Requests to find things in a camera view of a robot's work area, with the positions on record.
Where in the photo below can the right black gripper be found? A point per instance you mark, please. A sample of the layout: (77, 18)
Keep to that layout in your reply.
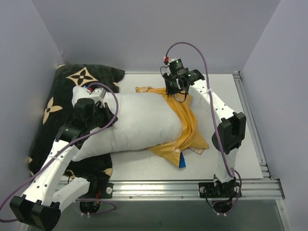
(172, 84)

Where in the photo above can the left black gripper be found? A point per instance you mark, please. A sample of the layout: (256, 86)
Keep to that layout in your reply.
(106, 111)

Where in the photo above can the white pillow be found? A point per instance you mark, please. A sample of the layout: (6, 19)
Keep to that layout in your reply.
(144, 120)

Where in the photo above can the blue and yellow Mickey pillowcase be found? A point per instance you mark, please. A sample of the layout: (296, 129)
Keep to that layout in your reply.
(190, 136)

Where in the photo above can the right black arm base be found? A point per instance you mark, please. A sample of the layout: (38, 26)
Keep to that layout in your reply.
(221, 197)

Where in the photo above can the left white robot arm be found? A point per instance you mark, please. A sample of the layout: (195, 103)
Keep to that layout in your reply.
(41, 204)

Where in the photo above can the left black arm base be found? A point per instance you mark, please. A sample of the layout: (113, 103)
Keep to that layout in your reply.
(103, 192)

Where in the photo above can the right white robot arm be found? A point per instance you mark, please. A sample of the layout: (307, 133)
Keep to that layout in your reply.
(229, 125)

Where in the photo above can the black floral pattern pillow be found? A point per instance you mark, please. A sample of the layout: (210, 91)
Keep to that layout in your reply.
(58, 110)

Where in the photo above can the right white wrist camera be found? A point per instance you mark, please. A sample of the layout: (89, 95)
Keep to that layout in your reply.
(167, 61)

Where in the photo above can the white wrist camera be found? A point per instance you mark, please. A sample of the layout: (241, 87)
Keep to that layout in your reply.
(97, 95)
(167, 61)

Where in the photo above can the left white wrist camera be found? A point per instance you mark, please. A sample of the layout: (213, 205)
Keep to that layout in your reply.
(97, 95)

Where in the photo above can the aluminium right side rail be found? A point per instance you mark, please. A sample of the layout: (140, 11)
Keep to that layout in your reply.
(252, 127)

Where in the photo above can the aluminium rail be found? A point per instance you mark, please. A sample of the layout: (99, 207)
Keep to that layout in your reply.
(188, 190)
(252, 127)

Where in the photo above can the aluminium front rail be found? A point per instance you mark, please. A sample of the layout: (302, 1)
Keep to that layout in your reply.
(188, 190)

